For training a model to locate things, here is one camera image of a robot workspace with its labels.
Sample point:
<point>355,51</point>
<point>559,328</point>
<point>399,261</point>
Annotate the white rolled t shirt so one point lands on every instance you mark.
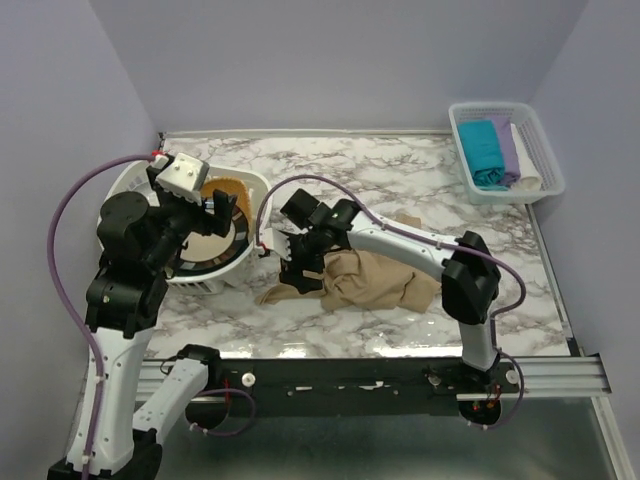
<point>530,180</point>

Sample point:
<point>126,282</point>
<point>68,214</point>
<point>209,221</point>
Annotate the beige t shirt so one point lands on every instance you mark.
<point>355,278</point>

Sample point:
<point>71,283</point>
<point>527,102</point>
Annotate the teal rolled t shirt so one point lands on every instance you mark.
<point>483,154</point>

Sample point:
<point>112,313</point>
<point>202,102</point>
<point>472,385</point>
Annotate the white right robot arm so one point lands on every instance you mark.
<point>463,266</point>

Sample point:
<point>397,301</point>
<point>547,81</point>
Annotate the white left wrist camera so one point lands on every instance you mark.
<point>182,175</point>

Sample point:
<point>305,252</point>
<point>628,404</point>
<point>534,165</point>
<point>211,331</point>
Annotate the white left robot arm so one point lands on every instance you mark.
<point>115,439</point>

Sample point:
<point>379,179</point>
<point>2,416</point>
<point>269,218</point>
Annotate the woven tan placemat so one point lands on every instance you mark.
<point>230,186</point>

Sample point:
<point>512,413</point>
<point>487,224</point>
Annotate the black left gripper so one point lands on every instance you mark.
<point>219,221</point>

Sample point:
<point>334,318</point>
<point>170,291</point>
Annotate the white rectangular plastic basket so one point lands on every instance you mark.
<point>528,124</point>

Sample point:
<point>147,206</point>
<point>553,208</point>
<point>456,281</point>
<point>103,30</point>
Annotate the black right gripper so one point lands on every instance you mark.
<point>292,271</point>

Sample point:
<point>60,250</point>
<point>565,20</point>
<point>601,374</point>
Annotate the aluminium frame rail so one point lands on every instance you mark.
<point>545,377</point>

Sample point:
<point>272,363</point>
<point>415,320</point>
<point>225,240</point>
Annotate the purple rolled t shirt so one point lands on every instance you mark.
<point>512,172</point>

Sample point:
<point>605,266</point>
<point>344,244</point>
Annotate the striped rim ceramic plate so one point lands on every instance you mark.
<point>207,254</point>

